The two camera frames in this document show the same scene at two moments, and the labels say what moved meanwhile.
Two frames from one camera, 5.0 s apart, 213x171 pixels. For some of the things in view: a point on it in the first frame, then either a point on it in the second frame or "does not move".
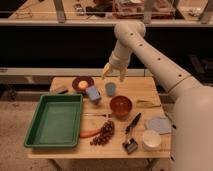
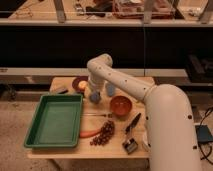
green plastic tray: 56,122 does not move
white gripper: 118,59 → 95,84
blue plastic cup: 110,87 does not move
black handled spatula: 131,145 does not move
